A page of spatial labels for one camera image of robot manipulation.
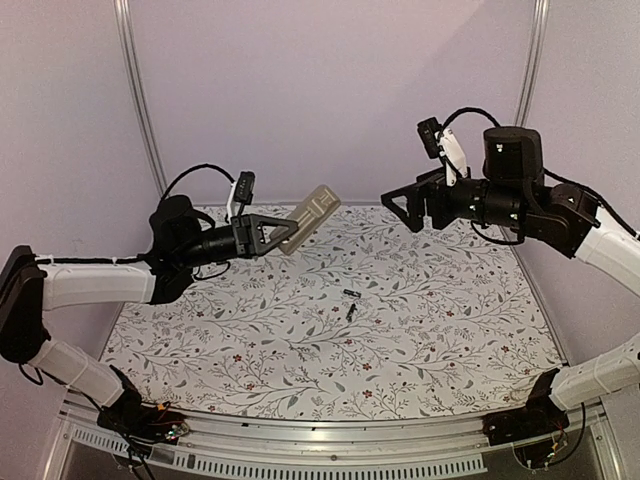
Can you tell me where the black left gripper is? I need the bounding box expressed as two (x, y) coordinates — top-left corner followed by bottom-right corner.
(176, 213), (298, 269)

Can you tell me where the beige remote control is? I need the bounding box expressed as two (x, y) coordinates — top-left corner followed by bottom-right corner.
(279, 184), (341, 256)

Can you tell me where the dark blue AA battery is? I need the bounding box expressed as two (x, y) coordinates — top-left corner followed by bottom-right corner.
(346, 303), (357, 322)

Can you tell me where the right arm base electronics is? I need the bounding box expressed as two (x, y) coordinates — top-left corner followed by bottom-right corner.
(482, 368), (587, 472)

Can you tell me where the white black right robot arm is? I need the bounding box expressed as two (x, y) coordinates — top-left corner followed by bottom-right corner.
(381, 119), (639, 436)

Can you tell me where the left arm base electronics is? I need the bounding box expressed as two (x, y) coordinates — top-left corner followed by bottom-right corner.
(90, 366), (190, 479)

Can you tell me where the floral patterned table mat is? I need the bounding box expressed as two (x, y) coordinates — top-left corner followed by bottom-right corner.
(102, 206), (563, 421)

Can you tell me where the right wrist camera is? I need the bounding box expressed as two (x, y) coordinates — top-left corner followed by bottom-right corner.
(417, 117), (469, 187)

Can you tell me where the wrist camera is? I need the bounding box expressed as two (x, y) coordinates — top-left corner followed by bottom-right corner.
(417, 117), (469, 187)
(225, 171), (256, 223)

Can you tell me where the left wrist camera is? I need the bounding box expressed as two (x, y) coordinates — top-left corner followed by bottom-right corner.
(225, 171), (256, 223)

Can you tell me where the right aluminium frame post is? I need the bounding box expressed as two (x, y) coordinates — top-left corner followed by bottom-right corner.
(514, 0), (550, 127)

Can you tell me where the aluminium frame post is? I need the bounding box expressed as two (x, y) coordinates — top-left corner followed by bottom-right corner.
(514, 0), (550, 127)
(113, 0), (168, 196)

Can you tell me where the left aluminium frame post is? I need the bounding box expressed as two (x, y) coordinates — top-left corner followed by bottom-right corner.
(113, 0), (168, 196)

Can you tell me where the aluminium front rail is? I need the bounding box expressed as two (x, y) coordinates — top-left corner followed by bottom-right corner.
(43, 394), (625, 479)

